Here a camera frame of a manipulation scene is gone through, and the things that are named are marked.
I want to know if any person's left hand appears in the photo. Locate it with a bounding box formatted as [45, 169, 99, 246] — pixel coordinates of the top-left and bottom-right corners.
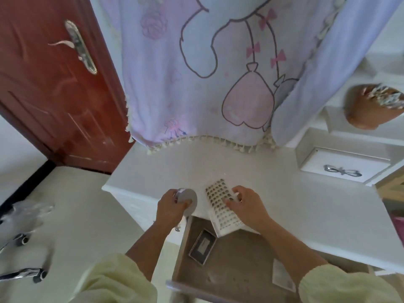
[154, 189, 193, 231]

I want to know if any person's right hand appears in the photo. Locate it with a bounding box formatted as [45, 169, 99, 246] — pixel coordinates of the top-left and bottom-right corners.
[224, 186, 274, 232]

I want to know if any round silver compact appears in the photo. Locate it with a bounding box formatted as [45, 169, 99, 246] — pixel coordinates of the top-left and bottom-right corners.
[175, 188, 198, 217]

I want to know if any white false eyelash tray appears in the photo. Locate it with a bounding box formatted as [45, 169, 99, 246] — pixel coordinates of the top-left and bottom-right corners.
[205, 178, 260, 237]

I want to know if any lavender rectangular palette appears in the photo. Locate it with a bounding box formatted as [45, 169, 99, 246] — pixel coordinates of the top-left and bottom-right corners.
[189, 229, 217, 266]

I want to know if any white table drawer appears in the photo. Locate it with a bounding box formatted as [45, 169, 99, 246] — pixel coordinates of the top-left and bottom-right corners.
[167, 214, 380, 303]

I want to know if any clear eyeshadow palette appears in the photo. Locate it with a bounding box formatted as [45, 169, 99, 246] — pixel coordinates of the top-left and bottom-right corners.
[271, 258, 296, 293]

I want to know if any person's left forearm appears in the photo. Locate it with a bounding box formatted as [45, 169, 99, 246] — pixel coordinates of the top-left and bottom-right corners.
[69, 223, 181, 303]

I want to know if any person's right forearm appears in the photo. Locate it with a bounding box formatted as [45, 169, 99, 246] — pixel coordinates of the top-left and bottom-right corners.
[260, 219, 404, 303]

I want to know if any white table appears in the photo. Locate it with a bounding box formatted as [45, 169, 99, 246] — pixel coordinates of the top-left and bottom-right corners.
[102, 142, 404, 275]

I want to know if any pink cartoon print cloth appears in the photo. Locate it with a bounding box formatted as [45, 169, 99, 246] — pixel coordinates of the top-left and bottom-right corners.
[95, 0, 404, 154]

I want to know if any clear plastic bag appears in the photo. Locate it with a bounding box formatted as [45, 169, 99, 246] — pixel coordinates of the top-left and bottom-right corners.
[0, 200, 54, 228]

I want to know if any white shelf unit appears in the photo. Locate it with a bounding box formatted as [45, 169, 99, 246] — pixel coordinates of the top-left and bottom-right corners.
[325, 53, 404, 149]

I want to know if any terracotta pot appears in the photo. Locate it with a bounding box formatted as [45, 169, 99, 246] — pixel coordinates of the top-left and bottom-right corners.
[346, 84, 404, 130]

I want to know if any reddish brown door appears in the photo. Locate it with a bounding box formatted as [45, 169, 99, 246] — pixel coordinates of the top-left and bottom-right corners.
[0, 0, 136, 174]

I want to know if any metal chair leg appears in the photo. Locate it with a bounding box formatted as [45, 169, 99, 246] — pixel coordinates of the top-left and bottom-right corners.
[0, 233, 31, 253]
[0, 267, 48, 283]

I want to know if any bunch of cotton swabs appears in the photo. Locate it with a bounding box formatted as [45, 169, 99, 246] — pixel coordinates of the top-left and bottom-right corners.
[363, 85, 404, 110]

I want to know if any small white bow-handle drawer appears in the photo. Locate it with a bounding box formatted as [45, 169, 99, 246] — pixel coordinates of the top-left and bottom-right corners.
[297, 128, 392, 183]

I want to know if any silver door handle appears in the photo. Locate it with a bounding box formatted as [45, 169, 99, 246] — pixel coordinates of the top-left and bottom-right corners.
[49, 21, 98, 75]

